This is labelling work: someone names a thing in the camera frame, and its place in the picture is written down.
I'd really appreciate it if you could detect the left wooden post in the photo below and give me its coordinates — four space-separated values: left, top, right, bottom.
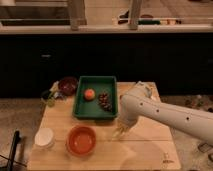
67 0 87 31

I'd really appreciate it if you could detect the right wooden post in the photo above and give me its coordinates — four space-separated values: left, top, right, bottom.
129 0 142 30

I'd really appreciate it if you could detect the orange fruit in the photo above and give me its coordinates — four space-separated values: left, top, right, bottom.
84 89 95 101

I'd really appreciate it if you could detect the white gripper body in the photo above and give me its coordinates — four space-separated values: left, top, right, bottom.
118 112 139 128

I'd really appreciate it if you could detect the small green cup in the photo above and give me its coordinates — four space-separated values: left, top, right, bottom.
41 90 55 107

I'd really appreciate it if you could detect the dark red bowl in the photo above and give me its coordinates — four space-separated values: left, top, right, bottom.
58 77 78 96

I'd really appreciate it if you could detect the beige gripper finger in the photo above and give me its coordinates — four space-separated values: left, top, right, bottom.
122 126 130 134
115 122 122 134

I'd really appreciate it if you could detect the black tripod stand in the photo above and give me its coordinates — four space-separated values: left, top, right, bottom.
0 131 27 171

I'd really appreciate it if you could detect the red orange bowl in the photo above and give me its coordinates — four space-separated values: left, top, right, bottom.
66 125 96 157

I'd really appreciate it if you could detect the yellow banana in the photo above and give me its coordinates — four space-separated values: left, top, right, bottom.
112 130 123 140

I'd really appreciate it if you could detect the green plastic tray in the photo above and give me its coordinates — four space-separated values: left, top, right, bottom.
73 76 118 120

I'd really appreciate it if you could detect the wooden post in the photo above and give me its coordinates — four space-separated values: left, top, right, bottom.
129 0 142 30
67 0 87 31

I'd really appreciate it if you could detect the white cup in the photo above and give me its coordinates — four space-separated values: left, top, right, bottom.
34 128 54 148

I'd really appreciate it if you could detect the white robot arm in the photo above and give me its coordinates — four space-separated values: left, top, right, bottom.
118 81 213 146

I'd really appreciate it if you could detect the bunch of dark grapes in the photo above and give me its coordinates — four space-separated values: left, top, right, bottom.
98 93 112 112

